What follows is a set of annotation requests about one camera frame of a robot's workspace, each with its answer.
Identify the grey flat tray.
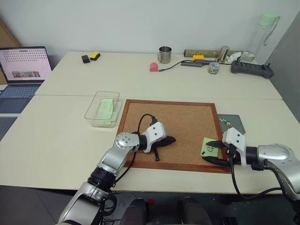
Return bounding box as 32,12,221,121
217,114,246,141

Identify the small clear lidded jar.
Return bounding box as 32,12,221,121
240,51,256,63

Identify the cork board with wooden frame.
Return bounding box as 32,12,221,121
116,99,233,174

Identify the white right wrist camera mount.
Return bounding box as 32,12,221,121
222,127,248,167

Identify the dark flat adapter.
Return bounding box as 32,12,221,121
195,59,216,66

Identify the brown rolled mat tube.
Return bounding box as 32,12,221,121
183,49,242,58

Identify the steel mug with handle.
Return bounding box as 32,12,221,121
156,45,173,64

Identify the dark grey handheld controller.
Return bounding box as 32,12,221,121
230,60,275,79

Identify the stack of green notes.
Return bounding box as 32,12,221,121
96,98,115,128

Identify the grey usb hub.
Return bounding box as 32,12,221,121
180,60,205,68

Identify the open laptop computer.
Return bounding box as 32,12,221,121
0,46,53,114

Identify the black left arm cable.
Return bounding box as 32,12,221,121
113,113,157,186

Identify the black usb hub cable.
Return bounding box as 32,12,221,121
158,61,183,72

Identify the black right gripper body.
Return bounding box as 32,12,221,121
222,142,242,166

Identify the perforated grey metal panel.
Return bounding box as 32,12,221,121
0,114,19,142

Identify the clear bottle with green lid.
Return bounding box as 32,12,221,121
247,12,281,60

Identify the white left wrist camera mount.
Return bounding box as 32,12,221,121
142,121,168,154

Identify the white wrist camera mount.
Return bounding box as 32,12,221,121
142,121,168,154
222,127,248,167

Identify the brown cardboard panel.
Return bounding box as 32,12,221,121
0,19,23,48

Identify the shiny steel tumbler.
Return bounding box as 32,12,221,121
214,45,230,64

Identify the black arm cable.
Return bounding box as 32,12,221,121
113,113,157,186
228,144,282,200

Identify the green sticky note with writing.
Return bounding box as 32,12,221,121
200,137,221,158

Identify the clear jar of coloured pushpins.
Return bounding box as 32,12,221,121
207,61,221,76

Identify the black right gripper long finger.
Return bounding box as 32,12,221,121
202,156,230,168

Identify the white crumpled cloth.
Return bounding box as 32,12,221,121
225,52,242,64

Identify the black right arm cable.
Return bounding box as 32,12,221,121
228,144,282,200

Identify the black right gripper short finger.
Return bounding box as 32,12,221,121
204,140,226,149

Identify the clear plastic box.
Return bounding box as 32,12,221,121
84,91,123,128

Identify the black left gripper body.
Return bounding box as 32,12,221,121
151,136,168,150

